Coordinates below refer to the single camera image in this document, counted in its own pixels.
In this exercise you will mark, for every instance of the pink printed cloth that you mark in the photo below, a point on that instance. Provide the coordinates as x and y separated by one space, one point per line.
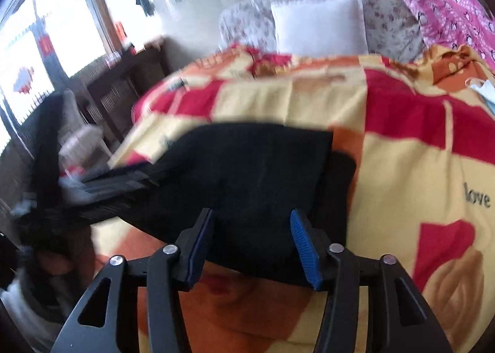
444 17

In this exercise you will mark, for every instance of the window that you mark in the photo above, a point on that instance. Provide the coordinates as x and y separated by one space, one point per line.
65 28

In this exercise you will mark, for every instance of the light blue face mask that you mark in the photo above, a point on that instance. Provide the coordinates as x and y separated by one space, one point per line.
487 94

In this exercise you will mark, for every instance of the dark wooden table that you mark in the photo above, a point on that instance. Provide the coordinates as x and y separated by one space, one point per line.
123 67

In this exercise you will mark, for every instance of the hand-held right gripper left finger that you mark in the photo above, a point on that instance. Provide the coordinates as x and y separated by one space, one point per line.
201 248

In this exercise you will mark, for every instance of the printed fleece blanket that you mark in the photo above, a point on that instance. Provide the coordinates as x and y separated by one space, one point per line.
406 183

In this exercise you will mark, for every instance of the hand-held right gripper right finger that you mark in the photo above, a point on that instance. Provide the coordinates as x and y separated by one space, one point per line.
305 248

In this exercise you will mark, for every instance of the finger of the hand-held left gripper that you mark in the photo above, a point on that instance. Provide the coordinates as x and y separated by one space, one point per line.
120 182
108 212

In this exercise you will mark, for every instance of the black pants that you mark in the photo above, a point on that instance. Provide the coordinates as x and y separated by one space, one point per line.
251 183

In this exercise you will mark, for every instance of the person's left hand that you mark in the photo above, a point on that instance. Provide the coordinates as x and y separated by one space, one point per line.
56 262

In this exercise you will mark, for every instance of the white pillow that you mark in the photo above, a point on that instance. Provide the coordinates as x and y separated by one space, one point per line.
321 24

